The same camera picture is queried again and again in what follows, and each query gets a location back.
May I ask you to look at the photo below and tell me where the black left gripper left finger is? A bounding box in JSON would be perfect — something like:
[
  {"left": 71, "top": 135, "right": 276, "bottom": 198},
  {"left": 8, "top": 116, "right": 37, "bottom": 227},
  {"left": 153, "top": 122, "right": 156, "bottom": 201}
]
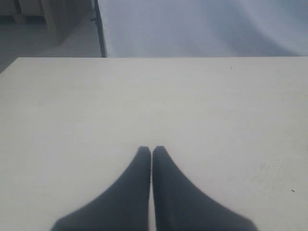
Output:
[{"left": 52, "top": 146, "right": 151, "bottom": 231}]

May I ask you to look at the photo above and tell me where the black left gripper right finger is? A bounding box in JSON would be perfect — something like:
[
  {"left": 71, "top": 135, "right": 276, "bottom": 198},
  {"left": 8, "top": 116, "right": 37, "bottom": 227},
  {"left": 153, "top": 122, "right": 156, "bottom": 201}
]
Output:
[{"left": 152, "top": 146, "right": 257, "bottom": 231}]

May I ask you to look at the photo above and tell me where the white backdrop curtain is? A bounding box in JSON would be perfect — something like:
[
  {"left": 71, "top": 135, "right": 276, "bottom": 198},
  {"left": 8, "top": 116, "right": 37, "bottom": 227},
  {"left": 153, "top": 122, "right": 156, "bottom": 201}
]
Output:
[{"left": 98, "top": 0, "right": 308, "bottom": 57}]

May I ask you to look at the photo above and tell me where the black backdrop stand pole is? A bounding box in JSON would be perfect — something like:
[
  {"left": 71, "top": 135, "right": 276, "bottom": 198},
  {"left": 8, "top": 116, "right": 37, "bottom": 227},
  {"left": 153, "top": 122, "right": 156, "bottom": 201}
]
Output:
[{"left": 91, "top": 0, "right": 107, "bottom": 58}]

